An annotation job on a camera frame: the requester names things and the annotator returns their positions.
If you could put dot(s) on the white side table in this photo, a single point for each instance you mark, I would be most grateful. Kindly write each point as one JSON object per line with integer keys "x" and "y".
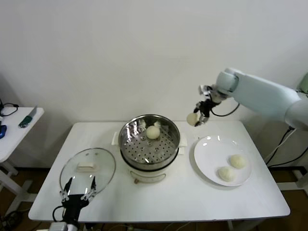
{"x": 21, "y": 139}

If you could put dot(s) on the white electric cooker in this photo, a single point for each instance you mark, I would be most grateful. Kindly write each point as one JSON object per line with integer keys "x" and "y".
{"x": 149, "y": 174}

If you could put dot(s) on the white shelf table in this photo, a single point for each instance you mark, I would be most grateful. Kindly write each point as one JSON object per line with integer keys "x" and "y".
{"x": 300, "y": 178}

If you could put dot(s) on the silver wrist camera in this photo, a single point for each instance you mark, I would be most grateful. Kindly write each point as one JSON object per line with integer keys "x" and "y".
{"x": 59, "y": 226}
{"x": 205, "y": 89}

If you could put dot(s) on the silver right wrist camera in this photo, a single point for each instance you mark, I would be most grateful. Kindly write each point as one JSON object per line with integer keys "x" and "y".
{"x": 205, "y": 89}

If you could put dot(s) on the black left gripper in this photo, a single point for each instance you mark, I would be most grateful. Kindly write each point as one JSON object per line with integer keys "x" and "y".
{"x": 74, "y": 203}

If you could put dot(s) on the white round plate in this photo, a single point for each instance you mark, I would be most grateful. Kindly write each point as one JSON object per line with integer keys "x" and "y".
{"x": 211, "y": 154}

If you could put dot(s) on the pale green appliance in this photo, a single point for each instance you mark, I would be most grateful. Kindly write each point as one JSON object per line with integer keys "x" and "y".
{"x": 305, "y": 81}

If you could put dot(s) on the white steamed baozi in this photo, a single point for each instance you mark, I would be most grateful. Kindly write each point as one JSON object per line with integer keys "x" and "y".
{"x": 238, "y": 161}
{"x": 153, "y": 132}
{"x": 226, "y": 173}
{"x": 191, "y": 119}

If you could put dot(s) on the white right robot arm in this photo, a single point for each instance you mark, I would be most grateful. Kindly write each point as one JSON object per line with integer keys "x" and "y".
{"x": 260, "y": 93}

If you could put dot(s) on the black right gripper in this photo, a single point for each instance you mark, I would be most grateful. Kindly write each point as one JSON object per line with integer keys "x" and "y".
{"x": 208, "y": 106}

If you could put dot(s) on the blue computer mouse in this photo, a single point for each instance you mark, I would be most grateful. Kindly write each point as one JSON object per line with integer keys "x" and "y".
{"x": 3, "y": 131}

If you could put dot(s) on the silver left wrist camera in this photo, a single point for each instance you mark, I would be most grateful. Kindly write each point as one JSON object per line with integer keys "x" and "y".
{"x": 59, "y": 226}

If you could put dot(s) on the stainless steel steamer basket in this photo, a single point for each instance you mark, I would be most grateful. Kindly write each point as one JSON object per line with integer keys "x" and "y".
{"x": 144, "y": 149}

